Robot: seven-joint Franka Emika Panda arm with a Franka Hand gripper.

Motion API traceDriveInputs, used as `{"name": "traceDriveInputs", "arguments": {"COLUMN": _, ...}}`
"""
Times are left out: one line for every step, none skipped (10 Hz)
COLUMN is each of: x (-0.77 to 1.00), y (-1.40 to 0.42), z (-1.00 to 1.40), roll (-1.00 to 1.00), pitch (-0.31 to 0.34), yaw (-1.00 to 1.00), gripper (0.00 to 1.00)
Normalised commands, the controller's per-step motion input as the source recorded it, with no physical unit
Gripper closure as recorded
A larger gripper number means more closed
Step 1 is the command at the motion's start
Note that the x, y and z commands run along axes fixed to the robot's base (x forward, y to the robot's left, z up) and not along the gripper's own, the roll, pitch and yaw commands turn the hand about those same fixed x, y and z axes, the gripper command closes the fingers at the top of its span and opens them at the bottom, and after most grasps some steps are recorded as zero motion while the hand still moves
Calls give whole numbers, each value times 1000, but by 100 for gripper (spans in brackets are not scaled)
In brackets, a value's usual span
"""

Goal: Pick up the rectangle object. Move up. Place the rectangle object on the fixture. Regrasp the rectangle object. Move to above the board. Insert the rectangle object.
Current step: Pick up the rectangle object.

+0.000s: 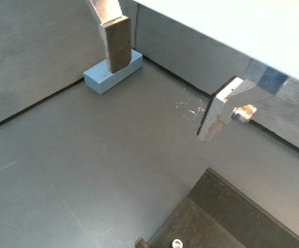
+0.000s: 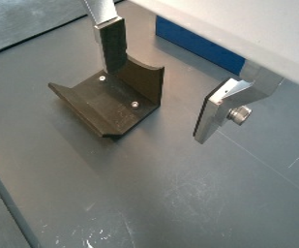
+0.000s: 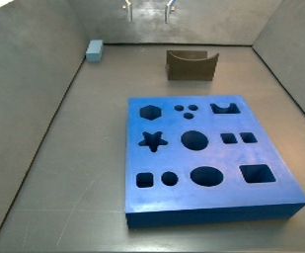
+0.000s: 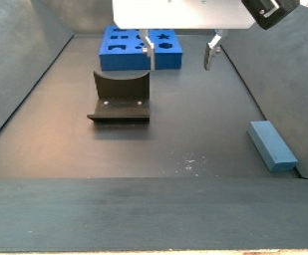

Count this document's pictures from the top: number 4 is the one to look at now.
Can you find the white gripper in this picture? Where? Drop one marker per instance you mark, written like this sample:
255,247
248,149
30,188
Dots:
182,14

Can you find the light blue rectangular block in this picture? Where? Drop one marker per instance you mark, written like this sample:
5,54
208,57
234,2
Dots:
274,150

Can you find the blue foam shape board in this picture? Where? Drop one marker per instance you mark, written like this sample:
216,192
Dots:
123,50

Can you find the black curved fixture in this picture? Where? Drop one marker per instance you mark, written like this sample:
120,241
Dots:
124,99

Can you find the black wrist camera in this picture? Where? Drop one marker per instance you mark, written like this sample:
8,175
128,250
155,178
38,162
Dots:
268,12

